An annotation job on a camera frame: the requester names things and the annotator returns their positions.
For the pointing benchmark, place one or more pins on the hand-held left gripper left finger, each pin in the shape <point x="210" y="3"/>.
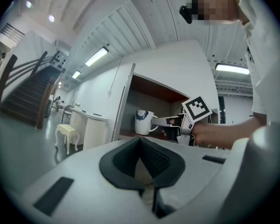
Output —
<point x="121" y="162"/>

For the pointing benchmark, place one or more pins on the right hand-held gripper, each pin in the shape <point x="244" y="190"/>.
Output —
<point x="197" y="109"/>

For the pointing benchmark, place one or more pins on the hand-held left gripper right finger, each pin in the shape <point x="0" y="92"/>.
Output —
<point x="163" y="164"/>

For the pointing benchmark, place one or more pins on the white ceramic mug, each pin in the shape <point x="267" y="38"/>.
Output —
<point x="143" y="122"/>

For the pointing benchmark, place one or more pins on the grey wooden desk with shelves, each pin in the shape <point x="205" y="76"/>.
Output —
<point x="154" y="97"/>

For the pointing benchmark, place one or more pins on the person's right forearm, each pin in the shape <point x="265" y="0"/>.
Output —
<point x="224" y="134"/>

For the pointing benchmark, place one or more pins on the white round table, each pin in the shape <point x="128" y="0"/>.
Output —
<point x="93" y="127"/>

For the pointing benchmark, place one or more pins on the white stool with cream cushion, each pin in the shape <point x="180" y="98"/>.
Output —
<point x="66" y="132"/>

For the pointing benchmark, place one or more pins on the small white flower pot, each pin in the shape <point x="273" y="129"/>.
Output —
<point x="77" y="105"/>

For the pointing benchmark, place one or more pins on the grey chair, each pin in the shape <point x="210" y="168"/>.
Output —
<point x="66" y="111"/>

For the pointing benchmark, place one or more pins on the ceiling tube light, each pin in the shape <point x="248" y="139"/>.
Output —
<point x="96" y="56"/>
<point x="76" y="74"/>
<point x="232" y="68"/>

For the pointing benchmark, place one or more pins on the black trash bin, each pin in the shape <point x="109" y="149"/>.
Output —
<point x="47" y="108"/>

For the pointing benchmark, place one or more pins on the dark wooden staircase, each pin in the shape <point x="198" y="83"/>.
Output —
<point x="25" y="94"/>

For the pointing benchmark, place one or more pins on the person's white shirt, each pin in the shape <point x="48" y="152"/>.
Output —
<point x="266" y="55"/>

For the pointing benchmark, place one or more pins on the person's head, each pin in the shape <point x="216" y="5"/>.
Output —
<point x="214" y="3"/>

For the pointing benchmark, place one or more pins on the round ceiling spotlight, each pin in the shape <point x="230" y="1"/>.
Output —
<point x="51" y="18"/>
<point x="28" y="4"/>

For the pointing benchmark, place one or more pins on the black metal railing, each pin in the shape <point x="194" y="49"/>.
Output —
<point x="12" y="31"/>

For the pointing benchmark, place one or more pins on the black head-worn camera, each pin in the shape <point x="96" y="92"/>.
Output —
<point x="186" y="14"/>

